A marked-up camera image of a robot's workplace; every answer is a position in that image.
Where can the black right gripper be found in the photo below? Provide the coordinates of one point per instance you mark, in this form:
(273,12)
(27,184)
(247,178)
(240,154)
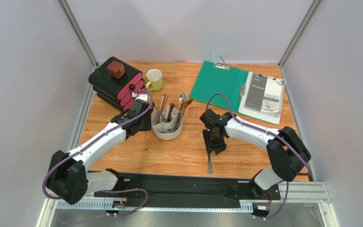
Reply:
(214,144)

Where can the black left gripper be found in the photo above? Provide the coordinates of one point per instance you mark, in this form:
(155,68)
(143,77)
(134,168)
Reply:
(148,126)

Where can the white divided utensil holder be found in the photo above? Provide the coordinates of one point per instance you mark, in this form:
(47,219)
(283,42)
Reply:
(157,127)

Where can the white plastic spoon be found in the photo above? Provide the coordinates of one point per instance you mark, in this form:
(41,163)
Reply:
(166,113)

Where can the orange chopstick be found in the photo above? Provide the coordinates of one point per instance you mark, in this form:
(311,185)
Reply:
(165,103)

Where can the silver table knife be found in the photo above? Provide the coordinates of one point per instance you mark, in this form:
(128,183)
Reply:
(209,164)

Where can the gold spoon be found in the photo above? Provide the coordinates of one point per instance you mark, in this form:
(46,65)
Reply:
(180,115)

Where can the silver spoon dark handle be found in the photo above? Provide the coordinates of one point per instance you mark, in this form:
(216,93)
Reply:
(182,98)

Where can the iridescent blue purple spoon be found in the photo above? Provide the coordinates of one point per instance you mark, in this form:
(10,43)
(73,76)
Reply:
(189,101)

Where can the dark brown wooden spoon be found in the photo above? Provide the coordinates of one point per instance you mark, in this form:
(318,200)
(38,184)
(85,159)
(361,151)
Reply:
(170,111)

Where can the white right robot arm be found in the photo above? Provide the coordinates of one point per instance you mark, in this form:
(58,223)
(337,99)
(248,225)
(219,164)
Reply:
(287,153)

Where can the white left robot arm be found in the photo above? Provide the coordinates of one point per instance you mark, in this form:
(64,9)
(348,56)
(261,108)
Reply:
(69,177)

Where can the silver utensils in holder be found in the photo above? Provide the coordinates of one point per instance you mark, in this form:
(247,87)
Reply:
(168,130)

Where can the black pink drawer box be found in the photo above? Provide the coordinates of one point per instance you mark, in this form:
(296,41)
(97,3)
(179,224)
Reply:
(117,92)

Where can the pale yellow mug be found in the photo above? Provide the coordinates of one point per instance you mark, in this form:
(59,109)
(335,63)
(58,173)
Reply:
(155,82)

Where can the red brown cube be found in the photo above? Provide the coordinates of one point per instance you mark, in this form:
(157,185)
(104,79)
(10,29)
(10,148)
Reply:
(116,69)

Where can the green clipboard folder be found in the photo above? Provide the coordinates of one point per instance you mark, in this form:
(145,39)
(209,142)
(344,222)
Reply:
(215,78)

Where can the setup guide booklet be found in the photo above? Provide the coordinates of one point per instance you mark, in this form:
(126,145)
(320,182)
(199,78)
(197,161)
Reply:
(262,98)

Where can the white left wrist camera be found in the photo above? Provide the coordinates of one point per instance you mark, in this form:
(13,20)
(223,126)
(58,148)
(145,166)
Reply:
(140,96)

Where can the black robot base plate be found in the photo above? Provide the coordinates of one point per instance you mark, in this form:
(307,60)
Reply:
(170,191)

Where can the aluminium frame rail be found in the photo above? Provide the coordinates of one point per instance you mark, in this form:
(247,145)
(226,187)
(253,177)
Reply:
(136,193)

